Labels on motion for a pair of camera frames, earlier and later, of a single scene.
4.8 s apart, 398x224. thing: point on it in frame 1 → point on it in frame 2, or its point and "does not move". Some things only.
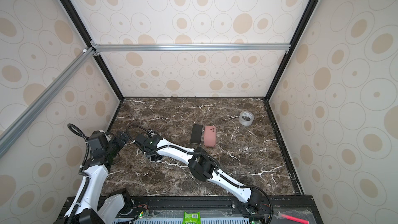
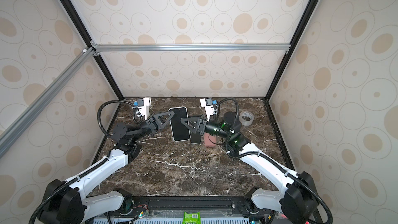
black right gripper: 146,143 → 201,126
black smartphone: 156,157 → 181,131
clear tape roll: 246,118 does not move
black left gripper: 121,141 → 154,124
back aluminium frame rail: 191,47 does not move
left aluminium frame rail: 10,134 does not move
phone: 210,136 does not move
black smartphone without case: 196,134 does not move
